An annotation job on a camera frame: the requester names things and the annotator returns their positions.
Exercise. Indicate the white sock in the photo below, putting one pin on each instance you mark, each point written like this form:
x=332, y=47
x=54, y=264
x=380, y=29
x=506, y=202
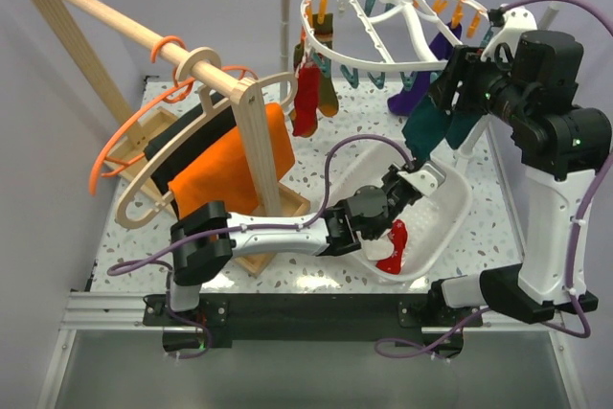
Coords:
x=377, y=249

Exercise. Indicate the dark green sock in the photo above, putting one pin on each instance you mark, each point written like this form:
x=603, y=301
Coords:
x=460, y=127
x=425, y=128

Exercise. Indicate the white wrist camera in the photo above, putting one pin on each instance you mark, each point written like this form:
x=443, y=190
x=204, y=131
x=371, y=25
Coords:
x=427, y=179
x=509, y=25

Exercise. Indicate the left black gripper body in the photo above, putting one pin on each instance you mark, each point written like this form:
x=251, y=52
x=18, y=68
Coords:
x=395, y=187

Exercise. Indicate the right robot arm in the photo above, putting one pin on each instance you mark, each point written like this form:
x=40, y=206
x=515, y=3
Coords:
x=566, y=151

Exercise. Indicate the white clip sock hanger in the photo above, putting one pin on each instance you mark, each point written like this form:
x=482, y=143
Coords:
x=398, y=33

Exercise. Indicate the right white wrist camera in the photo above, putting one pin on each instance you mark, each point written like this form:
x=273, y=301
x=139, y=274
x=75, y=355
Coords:
x=509, y=25

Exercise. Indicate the white plastic basin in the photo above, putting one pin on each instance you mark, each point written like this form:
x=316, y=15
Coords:
x=432, y=222

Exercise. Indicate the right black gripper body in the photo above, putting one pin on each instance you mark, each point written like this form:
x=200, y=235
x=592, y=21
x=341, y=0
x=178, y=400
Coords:
x=486, y=85

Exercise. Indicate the orange cloth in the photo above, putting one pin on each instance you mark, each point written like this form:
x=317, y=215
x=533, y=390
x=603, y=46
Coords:
x=221, y=172

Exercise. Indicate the red santa sock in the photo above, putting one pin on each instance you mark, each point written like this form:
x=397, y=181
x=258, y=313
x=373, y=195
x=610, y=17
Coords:
x=399, y=237
x=306, y=101

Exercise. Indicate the purple sock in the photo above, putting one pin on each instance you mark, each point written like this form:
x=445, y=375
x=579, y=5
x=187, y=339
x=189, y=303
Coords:
x=403, y=103

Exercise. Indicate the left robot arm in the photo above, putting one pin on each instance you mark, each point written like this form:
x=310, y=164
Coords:
x=203, y=242

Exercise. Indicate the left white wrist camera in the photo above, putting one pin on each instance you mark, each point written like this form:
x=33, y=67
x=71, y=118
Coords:
x=427, y=179

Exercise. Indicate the aluminium frame rail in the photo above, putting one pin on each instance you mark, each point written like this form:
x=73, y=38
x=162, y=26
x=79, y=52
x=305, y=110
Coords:
x=87, y=311

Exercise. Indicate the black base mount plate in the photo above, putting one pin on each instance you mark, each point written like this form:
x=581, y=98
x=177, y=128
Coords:
x=226, y=318

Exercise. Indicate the striped olive sock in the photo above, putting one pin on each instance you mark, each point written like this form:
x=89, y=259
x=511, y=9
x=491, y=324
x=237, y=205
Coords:
x=300, y=54
x=328, y=102

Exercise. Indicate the wooden hanger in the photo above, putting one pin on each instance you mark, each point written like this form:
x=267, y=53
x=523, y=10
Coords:
x=226, y=102

